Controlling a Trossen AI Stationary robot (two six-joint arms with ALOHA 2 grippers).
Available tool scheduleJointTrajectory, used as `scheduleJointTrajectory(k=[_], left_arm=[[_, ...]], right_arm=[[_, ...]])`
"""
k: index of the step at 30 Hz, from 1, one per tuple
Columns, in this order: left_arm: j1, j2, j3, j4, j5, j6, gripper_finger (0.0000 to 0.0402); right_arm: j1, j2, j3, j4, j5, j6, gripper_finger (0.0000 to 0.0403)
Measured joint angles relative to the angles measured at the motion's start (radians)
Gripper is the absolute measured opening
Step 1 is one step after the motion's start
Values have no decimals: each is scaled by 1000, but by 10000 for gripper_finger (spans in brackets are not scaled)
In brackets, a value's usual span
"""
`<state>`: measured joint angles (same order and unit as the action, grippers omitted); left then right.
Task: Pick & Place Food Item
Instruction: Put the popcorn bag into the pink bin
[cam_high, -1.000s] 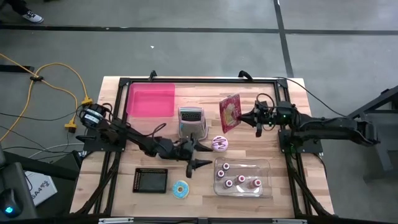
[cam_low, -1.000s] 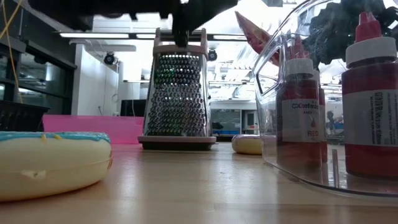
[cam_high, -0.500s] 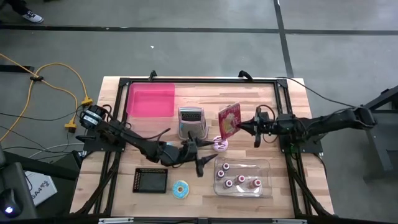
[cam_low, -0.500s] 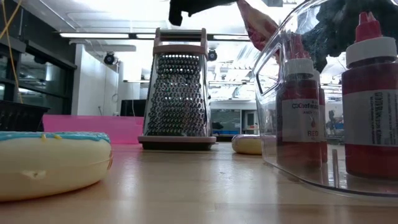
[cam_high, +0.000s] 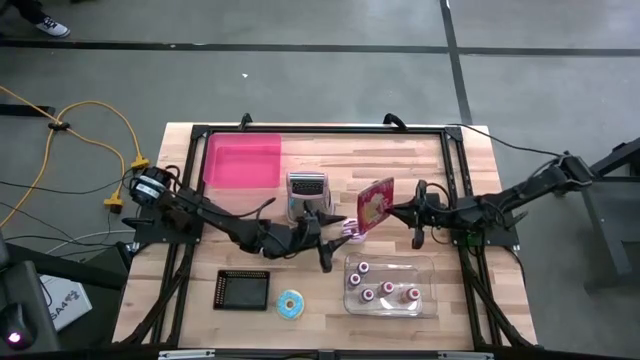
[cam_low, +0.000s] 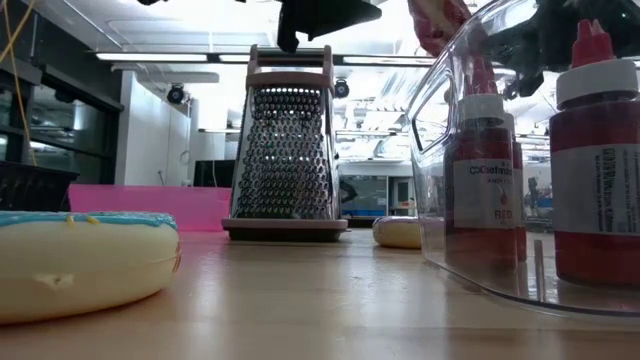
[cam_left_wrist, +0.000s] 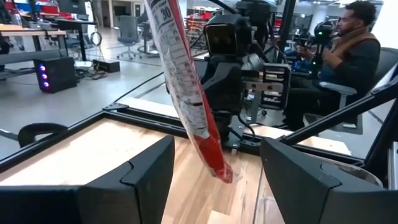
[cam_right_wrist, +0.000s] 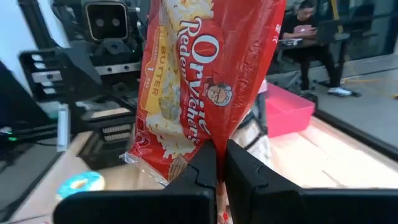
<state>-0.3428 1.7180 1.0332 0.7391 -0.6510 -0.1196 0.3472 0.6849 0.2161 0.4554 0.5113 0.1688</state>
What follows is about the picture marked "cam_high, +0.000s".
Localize person's shoe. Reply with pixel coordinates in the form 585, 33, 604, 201
35, 15, 71, 39

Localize silver aluminium rail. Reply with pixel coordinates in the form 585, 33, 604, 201
438, 351, 496, 360
158, 349, 217, 360

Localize black device purple light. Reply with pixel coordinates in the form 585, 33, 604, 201
0, 302, 36, 351

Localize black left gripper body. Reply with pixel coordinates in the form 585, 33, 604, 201
251, 219, 322, 261

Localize white printed box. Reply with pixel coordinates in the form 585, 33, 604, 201
38, 273, 94, 332

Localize yellow extension cable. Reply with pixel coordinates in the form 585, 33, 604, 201
0, 85, 129, 211
0, 99, 151, 229

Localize blue frosted toy donut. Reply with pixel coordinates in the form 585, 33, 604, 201
276, 289, 305, 320

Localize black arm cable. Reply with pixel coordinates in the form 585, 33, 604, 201
447, 122, 564, 159

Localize clear plastic container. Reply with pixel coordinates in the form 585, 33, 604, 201
343, 252, 439, 319

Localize person's leg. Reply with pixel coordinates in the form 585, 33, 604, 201
0, 0, 49, 25

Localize black metal table frame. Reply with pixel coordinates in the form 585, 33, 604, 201
112, 122, 539, 351

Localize pink frosted toy donut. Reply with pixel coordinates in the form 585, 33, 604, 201
340, 219, 369, 245

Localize black metal stand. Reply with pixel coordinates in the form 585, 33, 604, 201
579, 137, 640, 294

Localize black slotted plastic basket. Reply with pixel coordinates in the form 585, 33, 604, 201
213, 269, 271, 312

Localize black floor cable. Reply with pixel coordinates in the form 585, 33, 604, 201
0, 172, 134, 197

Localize red popcorn bag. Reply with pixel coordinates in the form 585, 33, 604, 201
356, 176, 396, 236

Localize black floor bar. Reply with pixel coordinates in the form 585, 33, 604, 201
0, 103, 56, 119

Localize white floor cable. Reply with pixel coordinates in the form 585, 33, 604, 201
44, 228, 139, 255

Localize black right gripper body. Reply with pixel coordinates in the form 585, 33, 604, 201
411, 180, 469, 250

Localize pink plastic tray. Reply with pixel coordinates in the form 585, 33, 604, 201
202, 132, 284, 190

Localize pink steel box grater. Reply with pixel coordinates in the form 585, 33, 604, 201
285, 170, 335, 227

